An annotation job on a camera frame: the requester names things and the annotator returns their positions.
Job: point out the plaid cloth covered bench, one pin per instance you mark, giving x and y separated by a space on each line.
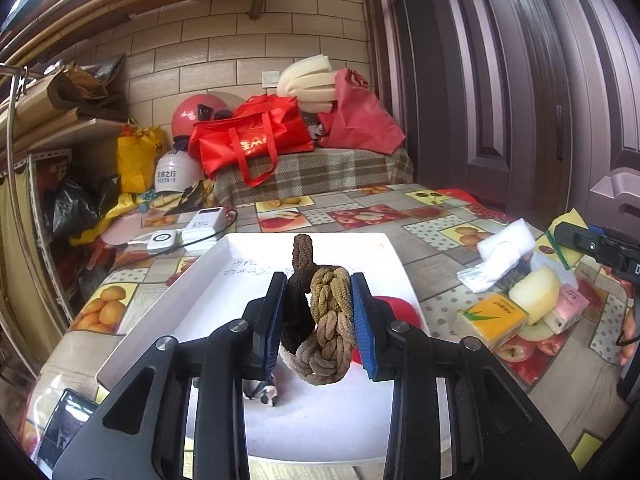
323 170

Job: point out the black white plush toy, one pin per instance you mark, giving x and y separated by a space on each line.
263 391

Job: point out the fruit pattern tablecloth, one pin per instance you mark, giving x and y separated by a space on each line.
575 388

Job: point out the yellow tissue pack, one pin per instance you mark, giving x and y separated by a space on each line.
493 320

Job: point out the pink tissue pack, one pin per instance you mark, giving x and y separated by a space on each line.
569 308

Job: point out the brown braided rope toy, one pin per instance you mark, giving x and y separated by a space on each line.
318 336

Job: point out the pale yellow foam sponge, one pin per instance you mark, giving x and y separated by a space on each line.
537 293

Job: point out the cream foam sheets stack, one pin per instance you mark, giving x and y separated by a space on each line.
311 81

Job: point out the white power bank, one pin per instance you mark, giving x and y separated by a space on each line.
206 223

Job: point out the red plastic bag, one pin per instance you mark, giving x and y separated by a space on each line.
458 198

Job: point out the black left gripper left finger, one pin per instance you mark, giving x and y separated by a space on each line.
137 431

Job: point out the dark red fabric bag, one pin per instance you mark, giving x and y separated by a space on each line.
358 120

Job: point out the white foam tray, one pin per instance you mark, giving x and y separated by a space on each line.
222 322

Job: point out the red plush apple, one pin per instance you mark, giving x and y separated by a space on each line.
397 309

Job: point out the metal clothes rack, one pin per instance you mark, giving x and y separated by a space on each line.
18 77

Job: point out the red shiny tote bag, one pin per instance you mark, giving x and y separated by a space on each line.
260 130

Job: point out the white safety helmet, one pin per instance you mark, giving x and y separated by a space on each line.
176 171

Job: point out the yellow shopping bag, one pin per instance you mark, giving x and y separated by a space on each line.
138 150

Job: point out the dark wooden door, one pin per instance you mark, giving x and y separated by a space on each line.
479 88

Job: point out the pink red helmet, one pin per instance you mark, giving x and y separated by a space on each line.
198 108

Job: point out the white tissue packet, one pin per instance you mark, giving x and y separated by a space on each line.
486 274

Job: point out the person's right hand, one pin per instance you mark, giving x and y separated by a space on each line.
627 342

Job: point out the white round charger device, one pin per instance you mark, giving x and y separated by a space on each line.
162 241

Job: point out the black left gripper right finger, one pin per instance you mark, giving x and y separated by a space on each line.
496 431

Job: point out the smartphone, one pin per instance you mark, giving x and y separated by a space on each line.
69 415

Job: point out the black plastic bag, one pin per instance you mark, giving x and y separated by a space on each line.
77 205

